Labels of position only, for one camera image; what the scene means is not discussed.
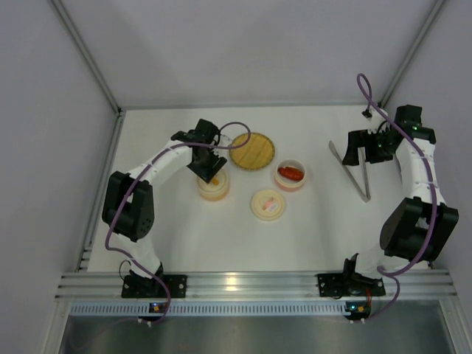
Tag cream lid pink handle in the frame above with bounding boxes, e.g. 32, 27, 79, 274
250, 189, 285, 221

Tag red sausage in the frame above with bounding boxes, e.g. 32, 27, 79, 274
277, 166, 305, 181

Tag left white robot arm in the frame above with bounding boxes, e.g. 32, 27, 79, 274
101, 119, 232, 279

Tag aluminium frame post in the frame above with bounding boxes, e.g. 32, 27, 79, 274
49, 0, 122, 117
378, 0, 449, 108

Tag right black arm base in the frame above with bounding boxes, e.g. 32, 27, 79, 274
316, 273, 386, 298

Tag metal tongs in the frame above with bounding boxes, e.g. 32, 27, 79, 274
327, 139, 372, 203

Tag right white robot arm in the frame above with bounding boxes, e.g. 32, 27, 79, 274
340, 105, 459, 277

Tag right aluminium frame post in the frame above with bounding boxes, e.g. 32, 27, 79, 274
378, 0, 449, 108

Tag aluminium front rail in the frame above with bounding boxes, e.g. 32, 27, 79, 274
55, 269, 457, 301

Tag cream lid orange handle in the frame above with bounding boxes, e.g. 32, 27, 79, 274
196, 169, 229, 195

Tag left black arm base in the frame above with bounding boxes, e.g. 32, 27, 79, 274
121, 274, 187, 299

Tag perforated cable duct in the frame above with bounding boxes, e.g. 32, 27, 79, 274
69, 301, 349, 317

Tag pink lunch container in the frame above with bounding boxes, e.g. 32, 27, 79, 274
274, 159, 308, 192

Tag orange lunch container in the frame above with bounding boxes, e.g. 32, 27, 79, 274
198, 185, 229, 201

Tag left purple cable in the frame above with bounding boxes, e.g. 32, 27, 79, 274
105, 121, 252, 325

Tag round bamboo plate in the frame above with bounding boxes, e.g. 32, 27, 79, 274
229, 132, 276, 171

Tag left aluminium frame post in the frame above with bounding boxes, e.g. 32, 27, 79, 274
49, 0, 122, 117

